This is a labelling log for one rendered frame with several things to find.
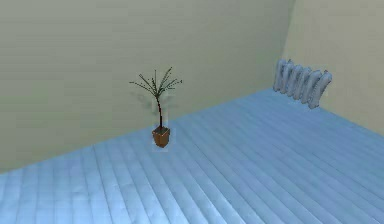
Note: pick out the thin plant in brown pot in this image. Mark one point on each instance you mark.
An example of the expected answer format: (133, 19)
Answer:
(161, 136)

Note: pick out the grey ribbed radiator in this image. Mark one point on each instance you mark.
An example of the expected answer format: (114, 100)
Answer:
(302, 84)

